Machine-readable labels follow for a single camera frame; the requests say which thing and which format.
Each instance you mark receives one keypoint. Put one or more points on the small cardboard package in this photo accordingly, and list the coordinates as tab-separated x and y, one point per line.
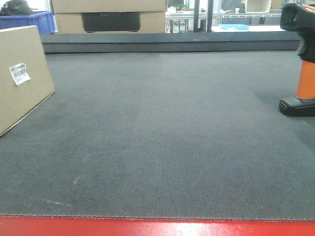
25	79

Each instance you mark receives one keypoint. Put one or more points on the large box with black print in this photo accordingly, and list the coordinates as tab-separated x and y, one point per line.
110	22

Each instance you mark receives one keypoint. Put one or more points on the upper stacked cardboard box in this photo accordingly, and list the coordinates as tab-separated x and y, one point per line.
78	6

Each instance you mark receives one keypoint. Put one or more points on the dark grey conveyor belt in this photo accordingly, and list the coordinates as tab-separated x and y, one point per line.
163	135

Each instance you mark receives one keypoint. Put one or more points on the black vertical pole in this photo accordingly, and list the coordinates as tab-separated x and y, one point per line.
196	15

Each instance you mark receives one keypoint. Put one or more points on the light blue tray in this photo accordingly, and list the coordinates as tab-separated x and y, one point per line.
234	27

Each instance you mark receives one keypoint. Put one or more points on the blue bin behind table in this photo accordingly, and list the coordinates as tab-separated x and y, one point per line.
42	19

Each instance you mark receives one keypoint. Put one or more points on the orange black barcode scanner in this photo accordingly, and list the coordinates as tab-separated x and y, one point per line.
300	18

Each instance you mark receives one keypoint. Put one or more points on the black bag in bin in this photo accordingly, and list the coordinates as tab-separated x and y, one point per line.
16	8

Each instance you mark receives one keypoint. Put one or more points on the red metal conveyor table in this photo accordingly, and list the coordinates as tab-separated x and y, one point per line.
63	226

